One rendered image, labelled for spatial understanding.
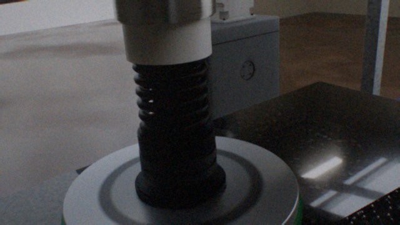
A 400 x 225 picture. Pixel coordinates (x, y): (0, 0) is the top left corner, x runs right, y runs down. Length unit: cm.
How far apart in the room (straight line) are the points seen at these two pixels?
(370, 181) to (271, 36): 122
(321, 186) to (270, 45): 122
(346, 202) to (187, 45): 25
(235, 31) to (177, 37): 122
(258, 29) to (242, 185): 127
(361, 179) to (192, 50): 28
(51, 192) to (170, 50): 28
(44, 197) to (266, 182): 27
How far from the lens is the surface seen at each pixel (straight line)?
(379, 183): 49
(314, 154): 54
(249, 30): 155
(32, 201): 50
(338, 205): 44
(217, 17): 156
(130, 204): 34
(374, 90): 238
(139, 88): 32
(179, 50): 29
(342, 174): 50
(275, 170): 38
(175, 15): 28
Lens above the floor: 107
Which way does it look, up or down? 21 degrees down
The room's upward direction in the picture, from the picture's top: 4 degrees counter-clockwise
